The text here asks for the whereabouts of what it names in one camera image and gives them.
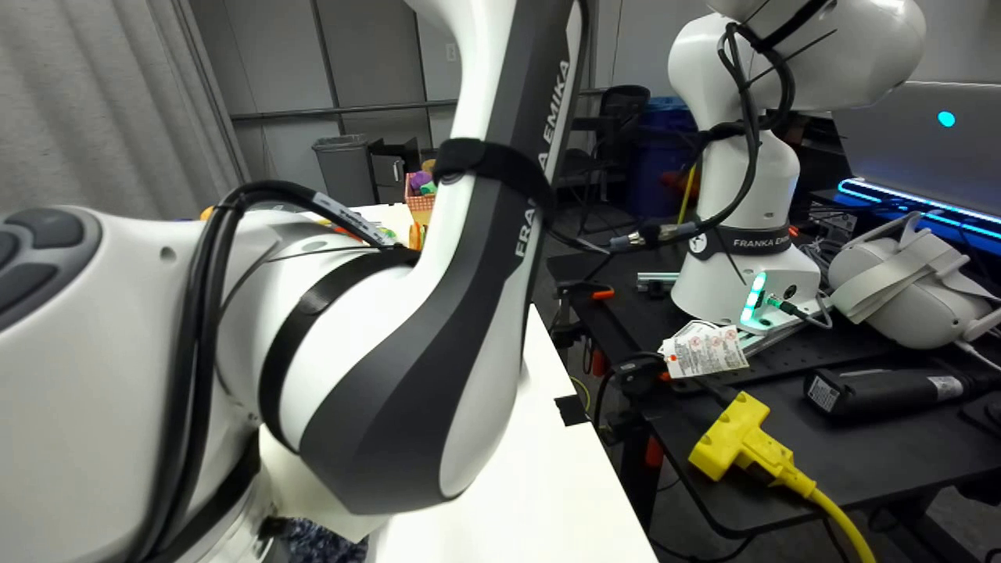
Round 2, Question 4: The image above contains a wooden box with toys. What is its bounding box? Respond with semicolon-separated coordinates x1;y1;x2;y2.
401;168;440;253

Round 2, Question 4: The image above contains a black waste bin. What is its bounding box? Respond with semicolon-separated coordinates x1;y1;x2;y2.
367;138;427;205

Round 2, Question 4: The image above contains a grey waste bin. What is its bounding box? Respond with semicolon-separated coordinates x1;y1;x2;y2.
309;134;378;209

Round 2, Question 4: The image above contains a blue bin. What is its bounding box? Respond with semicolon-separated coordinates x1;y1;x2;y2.
630;93;700;219

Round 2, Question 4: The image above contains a black office chair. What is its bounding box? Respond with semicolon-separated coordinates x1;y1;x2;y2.
551;84;651;231

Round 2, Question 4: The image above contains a white red label packet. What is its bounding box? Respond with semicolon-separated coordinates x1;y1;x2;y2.
658;319;755;382

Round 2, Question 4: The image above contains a black power brick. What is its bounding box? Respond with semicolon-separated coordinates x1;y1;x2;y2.
804;365;1001;426

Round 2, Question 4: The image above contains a white VR headset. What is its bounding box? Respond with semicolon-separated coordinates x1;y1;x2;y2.
825;213;1001;355

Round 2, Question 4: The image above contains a black robot cart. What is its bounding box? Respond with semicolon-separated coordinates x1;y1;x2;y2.
545;213;1001;563

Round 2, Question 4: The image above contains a grey laptop with blue light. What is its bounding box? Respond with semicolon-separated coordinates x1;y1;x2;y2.
832;79;1001;231

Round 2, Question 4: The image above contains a grey curtain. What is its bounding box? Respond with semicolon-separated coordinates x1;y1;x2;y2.
0;0;254;224

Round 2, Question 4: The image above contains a black table bracket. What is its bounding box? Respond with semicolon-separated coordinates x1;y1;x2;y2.
555;391;588;430

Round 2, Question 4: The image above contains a yellow power plug with cable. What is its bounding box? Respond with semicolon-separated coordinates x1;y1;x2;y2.
685;391;880;563

